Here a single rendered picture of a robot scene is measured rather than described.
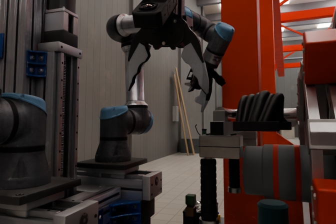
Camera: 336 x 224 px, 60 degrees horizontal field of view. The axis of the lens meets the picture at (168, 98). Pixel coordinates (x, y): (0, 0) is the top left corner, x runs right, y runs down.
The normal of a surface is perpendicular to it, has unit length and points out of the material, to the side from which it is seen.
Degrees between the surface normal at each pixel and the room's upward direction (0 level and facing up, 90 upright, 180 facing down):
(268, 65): 90
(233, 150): 90
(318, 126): 45
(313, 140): 90
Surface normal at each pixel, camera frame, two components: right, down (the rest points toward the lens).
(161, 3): -0.11, -0.80
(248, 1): -0.38, -0.07
